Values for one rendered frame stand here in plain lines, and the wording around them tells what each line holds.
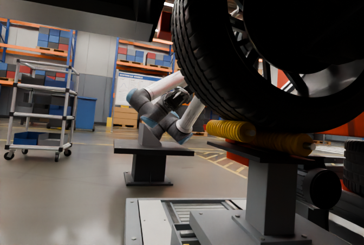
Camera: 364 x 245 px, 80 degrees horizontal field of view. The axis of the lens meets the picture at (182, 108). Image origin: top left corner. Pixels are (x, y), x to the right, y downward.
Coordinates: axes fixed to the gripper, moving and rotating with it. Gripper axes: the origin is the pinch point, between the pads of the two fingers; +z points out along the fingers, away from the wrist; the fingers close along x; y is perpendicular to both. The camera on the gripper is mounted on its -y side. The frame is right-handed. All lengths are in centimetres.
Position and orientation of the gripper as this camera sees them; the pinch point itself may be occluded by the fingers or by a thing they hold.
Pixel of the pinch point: (187, 93)
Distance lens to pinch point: 88.8
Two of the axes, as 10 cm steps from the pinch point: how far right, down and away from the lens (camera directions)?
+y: -7.4, 6.5, -2.0
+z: 2.4, -0.3, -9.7
